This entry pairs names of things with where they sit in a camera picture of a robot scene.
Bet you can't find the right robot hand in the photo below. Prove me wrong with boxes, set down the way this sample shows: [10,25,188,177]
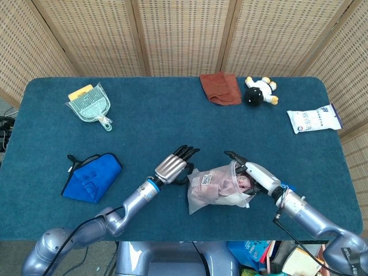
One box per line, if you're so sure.
[223,150,284,202]

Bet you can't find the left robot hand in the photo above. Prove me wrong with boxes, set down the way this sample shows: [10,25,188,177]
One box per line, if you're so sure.
[154,145,201,186]

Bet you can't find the pink cloth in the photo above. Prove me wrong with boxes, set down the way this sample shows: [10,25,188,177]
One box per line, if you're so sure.
[218,172,255,199]

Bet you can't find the translucent white plastic bag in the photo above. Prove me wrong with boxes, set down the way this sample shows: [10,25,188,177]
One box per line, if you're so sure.
[186,160,251,215]

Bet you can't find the teal carpet table cover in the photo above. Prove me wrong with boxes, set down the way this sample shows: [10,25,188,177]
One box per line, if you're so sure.
[0,76,363,242]

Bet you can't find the red book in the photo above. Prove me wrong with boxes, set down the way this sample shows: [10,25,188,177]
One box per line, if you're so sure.
[260,241,277,265]

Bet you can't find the white printed packet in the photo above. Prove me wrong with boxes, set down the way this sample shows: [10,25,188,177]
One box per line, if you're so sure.
[286,103,343,135]

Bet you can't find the black and white plush toy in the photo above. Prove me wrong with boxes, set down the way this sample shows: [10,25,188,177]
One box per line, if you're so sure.
[244,76,279,107]

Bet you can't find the grey robot torso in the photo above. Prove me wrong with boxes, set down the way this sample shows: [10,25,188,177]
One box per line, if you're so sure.
[114,240,241,276]

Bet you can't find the white cardboard box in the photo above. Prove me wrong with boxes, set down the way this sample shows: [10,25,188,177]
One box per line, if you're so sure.
[281,246,323,276]

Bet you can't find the brown folded cloth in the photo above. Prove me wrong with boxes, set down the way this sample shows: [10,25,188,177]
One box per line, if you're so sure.
[200,72,242,106]

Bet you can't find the green dustpan in plastic wrap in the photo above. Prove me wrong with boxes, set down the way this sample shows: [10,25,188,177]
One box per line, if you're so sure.
[65,82,113,133]

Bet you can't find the woven wicker folding screen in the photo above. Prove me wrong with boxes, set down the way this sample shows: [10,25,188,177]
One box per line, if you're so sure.
[0,0,368,202]

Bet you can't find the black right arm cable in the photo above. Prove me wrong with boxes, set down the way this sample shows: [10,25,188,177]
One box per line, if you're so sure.
[272,211,340,273]

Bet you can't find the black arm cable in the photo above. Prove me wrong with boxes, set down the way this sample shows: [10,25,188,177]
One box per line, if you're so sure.
[272,211,340,273]
[43,205,124,276]

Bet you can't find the black torso cable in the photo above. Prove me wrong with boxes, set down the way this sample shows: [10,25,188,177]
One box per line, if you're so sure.
[191,241,212,276]

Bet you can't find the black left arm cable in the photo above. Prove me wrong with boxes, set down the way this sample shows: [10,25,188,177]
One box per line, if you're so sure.
[43,205,124,276]

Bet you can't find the black floor cables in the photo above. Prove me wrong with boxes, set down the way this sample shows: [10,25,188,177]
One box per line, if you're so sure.
[0,106,15,153]

